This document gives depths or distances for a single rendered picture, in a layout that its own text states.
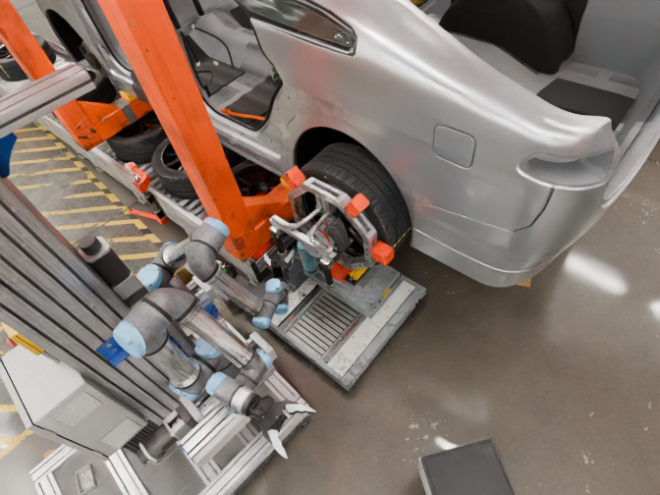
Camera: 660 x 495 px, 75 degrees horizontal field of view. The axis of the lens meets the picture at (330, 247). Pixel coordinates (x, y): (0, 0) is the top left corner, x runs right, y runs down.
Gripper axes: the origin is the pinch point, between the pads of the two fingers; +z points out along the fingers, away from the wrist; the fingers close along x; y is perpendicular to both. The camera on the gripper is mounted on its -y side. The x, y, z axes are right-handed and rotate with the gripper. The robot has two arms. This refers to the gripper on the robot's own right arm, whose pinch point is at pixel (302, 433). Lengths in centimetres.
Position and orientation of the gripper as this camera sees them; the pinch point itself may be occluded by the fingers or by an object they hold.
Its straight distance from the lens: 135.6
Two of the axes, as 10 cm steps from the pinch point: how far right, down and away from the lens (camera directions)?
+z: 8.6, 3.4, -3.9
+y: 0.4, 7.0, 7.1
